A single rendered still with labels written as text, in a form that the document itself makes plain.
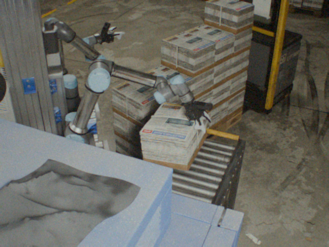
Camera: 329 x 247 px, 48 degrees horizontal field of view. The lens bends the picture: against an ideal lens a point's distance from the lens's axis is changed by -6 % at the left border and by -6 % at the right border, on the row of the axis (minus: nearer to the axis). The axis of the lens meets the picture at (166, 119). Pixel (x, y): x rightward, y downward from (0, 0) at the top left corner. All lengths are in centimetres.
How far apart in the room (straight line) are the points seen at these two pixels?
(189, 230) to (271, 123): 335
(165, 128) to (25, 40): 96
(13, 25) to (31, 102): 51
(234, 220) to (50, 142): 54
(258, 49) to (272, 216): 191
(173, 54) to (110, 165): 246
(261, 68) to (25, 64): 277
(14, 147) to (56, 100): 156
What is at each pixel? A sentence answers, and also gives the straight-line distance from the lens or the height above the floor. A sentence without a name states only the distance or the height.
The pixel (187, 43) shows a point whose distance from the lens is 331.
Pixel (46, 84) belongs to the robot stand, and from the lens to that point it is 246.
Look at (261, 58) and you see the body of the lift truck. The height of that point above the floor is 58.
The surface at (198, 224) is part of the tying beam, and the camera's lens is 108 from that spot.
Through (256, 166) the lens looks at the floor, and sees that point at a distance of 371.
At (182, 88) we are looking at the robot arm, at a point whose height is 128.
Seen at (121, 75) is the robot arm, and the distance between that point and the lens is 226.
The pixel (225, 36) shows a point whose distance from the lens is 353.
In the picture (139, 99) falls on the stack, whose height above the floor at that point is 83.
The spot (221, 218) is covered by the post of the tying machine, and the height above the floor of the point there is 155.
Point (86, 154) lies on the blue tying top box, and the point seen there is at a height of 175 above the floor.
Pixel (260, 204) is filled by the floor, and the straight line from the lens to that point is 336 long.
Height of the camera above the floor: 236
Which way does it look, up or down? 34 degrees down
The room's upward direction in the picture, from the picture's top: 1 degrees clockwise
